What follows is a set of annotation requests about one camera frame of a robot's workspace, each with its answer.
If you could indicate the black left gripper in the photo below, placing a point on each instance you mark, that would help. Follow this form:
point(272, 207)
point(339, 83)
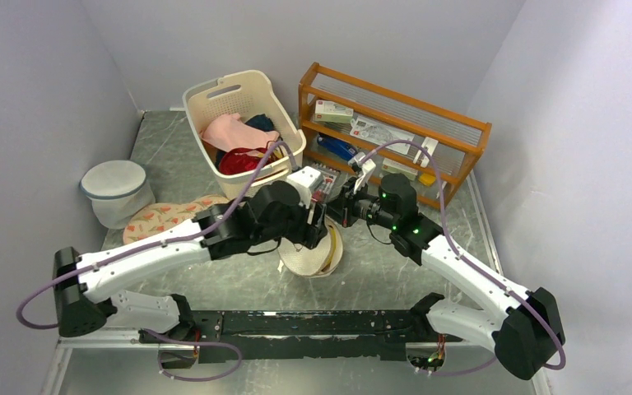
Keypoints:
point(310, 234)

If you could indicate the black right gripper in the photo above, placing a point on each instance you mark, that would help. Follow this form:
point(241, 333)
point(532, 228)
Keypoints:
point(342, 210)

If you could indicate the white mesh laundry bag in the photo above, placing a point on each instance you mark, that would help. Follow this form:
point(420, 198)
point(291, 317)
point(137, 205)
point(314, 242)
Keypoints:
point(304, 262)

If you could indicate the yellow bra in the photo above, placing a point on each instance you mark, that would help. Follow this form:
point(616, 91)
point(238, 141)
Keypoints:
point(337, 250)

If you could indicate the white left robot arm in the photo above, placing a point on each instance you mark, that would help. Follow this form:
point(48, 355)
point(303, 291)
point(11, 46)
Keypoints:
point(97, 295)

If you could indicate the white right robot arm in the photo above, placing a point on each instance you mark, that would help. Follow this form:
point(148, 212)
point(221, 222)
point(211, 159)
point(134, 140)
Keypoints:
point(521, 327)

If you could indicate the cream plastic laundry basket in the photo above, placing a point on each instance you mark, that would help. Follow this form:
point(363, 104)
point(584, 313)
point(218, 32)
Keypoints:
point(247, 93)

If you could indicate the floral pink bra bag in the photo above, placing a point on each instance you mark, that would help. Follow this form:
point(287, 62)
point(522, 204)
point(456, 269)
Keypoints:
point(159, 217)

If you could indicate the pack of coloured markers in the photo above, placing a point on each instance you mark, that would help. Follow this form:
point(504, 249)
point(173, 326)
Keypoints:
point(329, 179)

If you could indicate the blue stapler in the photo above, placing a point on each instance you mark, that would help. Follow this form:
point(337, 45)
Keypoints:
point(340, 148)

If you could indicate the green white box lower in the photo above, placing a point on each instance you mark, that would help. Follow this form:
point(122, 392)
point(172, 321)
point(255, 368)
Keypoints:
point(393, 167)

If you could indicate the green white box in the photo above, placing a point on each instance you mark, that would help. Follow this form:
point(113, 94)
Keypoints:
point(326, 111)
point(393, 167)

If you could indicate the clear blister pack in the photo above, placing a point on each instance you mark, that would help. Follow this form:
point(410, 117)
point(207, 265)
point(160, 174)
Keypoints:
point(375, 132)

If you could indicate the orange wooden shelf rack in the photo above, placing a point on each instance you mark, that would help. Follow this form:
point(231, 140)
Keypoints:
point(435, 148)

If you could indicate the red garment in basket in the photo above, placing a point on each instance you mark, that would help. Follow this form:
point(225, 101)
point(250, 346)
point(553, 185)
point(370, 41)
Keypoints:
point(240, 160)

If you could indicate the yellow small block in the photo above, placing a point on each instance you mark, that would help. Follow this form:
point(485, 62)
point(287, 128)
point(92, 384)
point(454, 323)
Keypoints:
point(427, 180)

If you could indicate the green white box upper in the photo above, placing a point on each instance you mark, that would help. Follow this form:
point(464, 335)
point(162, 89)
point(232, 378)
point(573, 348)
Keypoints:
point(326, 111)

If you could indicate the white pen on shelf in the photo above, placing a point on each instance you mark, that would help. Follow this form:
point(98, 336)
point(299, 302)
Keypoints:
point(440, 190)

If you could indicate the dark blue garment in basket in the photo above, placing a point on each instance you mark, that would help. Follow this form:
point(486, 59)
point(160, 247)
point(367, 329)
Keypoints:
point(261, 122)

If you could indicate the pink cloth in basket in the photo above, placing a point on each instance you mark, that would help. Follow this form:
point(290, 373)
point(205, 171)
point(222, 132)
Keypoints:
point(228, 132)

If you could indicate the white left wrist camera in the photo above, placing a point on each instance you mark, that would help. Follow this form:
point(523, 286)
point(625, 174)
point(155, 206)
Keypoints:
point(306, 182)

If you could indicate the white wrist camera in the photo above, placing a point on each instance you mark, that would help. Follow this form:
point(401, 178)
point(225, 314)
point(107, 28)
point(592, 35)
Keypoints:
point(364, 167)
point(306, 182)

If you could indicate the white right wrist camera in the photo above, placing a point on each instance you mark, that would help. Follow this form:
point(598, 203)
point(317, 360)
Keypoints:
point(364, 167)

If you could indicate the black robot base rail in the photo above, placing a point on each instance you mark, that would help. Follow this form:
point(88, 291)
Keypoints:
point(261, 335)

